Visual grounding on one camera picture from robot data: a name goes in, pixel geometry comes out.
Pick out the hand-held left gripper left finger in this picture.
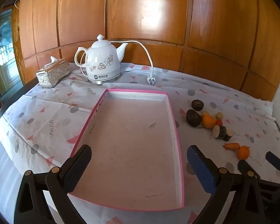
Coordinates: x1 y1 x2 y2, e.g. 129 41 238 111
14 144 92 224

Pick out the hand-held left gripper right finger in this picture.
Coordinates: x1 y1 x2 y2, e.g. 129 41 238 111
187 145 265 224

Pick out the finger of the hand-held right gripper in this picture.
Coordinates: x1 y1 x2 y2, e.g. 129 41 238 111
265 151 280 185
238 159 280 203

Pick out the orange tangerine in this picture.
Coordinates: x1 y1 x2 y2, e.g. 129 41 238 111
202 115 217 129
237 145 251 160

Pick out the cut dark sugarcane piece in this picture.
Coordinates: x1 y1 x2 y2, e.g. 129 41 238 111
223 127 234 142
212 125 227 140

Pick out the large dark water chestnut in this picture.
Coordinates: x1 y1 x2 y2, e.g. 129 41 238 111
186 109 202 127

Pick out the pink shallow cardboard box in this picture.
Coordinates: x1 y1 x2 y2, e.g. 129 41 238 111
69 88 185 211

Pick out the white patterned tablecloth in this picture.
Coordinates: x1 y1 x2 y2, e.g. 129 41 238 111
0 62 280 224

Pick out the small round dark chestnut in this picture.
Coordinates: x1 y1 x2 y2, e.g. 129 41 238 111
191 99 204 111

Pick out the silver kettle base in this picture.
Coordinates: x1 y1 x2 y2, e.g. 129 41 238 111
87 74 122 85

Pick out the silver patterned tissue box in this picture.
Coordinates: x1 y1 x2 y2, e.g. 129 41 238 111
36 59 70 88

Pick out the white floral ceramic kettle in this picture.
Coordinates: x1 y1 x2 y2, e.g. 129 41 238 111
75 35 131 81

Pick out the wooden glass panel door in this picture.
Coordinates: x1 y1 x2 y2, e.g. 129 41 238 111
0 9 22 98

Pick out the white power cord with plug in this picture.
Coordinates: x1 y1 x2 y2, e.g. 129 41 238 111
111 40 157 86

